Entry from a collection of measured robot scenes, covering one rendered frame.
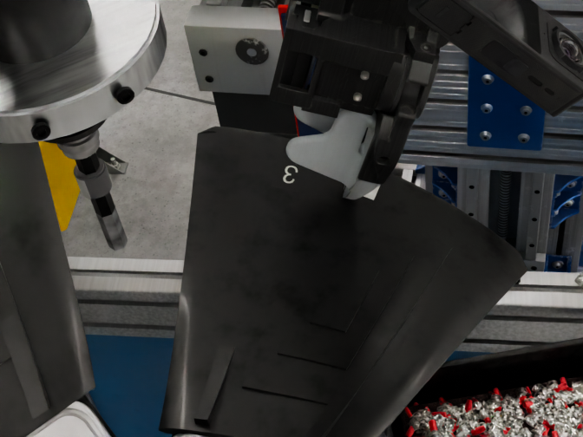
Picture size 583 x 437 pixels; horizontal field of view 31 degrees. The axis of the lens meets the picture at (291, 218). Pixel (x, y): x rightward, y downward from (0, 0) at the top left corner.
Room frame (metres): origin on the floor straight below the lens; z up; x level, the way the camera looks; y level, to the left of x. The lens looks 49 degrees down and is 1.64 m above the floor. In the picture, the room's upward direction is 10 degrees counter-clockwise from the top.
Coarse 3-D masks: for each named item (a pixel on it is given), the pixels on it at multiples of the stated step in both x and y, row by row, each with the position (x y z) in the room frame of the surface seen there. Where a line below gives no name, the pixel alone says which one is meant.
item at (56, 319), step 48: (0, 144) 0.33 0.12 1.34; (0, 192) 0.31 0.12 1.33; (48, 192) 0.31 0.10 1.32; (0, 240) 0.29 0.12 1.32; (48, 240) 0.29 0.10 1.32; (0, 288) 0.27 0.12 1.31; (48, 288) 0.27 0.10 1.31; (0, 336) 0.26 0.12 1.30; (48, 336) 0.26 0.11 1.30; (0, 384) 0.24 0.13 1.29; (48, 384) 0.24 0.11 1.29; (0, 432) 0.23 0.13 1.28
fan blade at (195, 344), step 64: (192, 192) 0.44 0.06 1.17; (256, 192) 0.44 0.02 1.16; (320, 192) 0.44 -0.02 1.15; (384, 192) 0.44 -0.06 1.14; (192, 256) 0.40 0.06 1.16; (256, 256) 0.39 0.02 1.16; (320, 256) 0.39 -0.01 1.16; (384, 256) 0.39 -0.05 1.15; (448, 256) 0.39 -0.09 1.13; (512, 256) 0.40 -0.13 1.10; (192, 320) 0.35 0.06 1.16; (256, 320) 0.34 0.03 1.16; (320, 320) 0.34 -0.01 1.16; (384, 320) 0.34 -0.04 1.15; (448, 320) 0.34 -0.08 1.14; (192, 384) 0.31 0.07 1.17; (256, 384) 0.30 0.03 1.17; (320, 384) 0.29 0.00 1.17; (384, 384) 0.29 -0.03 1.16
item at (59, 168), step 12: (48, 144) 0.62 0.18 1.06; (48, 156) 0.61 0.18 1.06; (60, 156) 0.63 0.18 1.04; (48, 168) 0.61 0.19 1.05; (60, 168) 0.62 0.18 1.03; (72, 168) 0.64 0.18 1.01; (60, 180) 0.62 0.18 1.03; (72, 180) 0.63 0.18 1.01; (60, 192) 0.61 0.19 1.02; (72, 192) 0.63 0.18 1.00; (60, 204) 0.60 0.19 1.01; (72, 204) 0.62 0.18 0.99; (60, 216) 0.60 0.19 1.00; (60, 228) 0.60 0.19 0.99
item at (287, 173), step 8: (280, 160) 0.47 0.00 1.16; (288, 160) 0.47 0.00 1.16; (280, 168) 0.46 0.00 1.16; (288, 168) 0.46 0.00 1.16; (296, 168) 0.46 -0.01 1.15; (304, 168) 0.46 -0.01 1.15; (280, 176) 0.45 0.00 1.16; (288, 176) 0.45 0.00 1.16; (296, 176) 0.45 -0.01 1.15; (304, 176) 0.45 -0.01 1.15; (272, 184) 0.45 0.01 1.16; (280, 184) 0.45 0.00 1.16; (288, 184) 0.45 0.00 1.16; (296, 184) 0.45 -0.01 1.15
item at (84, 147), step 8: (88, 136) 0.24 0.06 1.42; (96, 136) 0.24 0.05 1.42; (64, 144) 0.24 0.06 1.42; (72, 144) 0.23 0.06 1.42; (80, 144) 0.23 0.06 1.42; (88, 144) 0.23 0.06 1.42; (96, 144) 0.24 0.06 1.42; (64, 152) 0.24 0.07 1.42; (72, 152) 0.23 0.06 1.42; (80, 152) 0.23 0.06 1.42; (88, 152) 0.24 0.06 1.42
